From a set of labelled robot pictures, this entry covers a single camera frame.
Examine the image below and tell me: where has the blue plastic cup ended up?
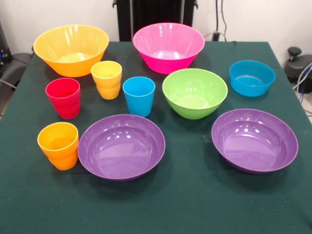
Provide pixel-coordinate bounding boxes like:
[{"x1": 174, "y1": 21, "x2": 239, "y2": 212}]
[{"x1": 122, "y1": 76, "x2": 156, "y2": 118}]

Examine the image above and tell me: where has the shallow purple plastic bowl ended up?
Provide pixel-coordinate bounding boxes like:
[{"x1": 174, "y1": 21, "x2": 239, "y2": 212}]
[
  {"x1": 211, "y1": 108, "x2": 299, "y2": 175},
  {"x1": 78, "y1": 114, "x2": 166, "y2": 182}
]

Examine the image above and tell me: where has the large pink plastic bowl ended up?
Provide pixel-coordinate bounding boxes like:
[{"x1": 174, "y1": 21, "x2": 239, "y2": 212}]
[{"x1": 132, "y1": 22, "x2": 206, "y2": 75}]

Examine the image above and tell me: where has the small blue plastic bowl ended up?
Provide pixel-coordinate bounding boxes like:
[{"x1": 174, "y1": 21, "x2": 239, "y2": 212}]
[{"x1": 229, "y1": 60, "x2": 276, "y2": 98}]

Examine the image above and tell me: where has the green plastic bowl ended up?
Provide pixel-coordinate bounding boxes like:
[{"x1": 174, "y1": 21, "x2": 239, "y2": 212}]
[{"x1": 162, "y1": 68, "x2": 229, "y2": 120}]

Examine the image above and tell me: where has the yellow orange plastic cup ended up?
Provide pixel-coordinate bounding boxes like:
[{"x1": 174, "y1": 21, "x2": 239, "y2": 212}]
[{"x1": 90, "y1": 60, "x2": 123, "y2": 100}]

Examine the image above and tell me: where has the red plastic cup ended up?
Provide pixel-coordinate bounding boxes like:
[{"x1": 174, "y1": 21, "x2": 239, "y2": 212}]
[{"x1": 45, "y1": 78, "x2": 81, "y2": 120}]

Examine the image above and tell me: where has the dark green tablecloth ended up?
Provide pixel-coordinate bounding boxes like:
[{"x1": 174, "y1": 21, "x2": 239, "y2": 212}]
[{"x1": 0, "y1": 40, "x2": 312, "y2": 234}]

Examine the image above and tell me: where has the large orange plastic bowl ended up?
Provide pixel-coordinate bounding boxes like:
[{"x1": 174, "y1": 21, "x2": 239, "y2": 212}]
[{"x1": 33, "y1": 24, "x2": 110, "y2": 78}]

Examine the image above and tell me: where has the black grey chair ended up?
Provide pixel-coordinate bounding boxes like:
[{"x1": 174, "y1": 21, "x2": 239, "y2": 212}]
[{"x1": 0, "y1": 52, "x2": 34, "y2": 89}]

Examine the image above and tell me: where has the black stand with knob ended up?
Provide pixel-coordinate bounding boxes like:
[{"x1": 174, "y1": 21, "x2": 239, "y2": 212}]
[{"x1": 284, "y1": 47, "x2": 312, "y2": 83}]

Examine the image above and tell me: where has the black equipment box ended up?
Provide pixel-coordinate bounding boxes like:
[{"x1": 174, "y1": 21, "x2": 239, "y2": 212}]
[{"x1": 0, "y1": 23, "x2": 13, "y2": 64}]

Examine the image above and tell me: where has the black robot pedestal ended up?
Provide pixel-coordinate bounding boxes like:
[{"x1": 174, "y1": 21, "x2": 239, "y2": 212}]
[{"x1": 112, "y1": 0, "x2": 198, "y2": 42}]

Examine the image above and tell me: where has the light blue cable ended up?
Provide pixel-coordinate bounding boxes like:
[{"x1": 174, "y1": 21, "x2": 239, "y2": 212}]
[{"x1": 292, "y1": 62, "x2": 312, "y2": 92}]

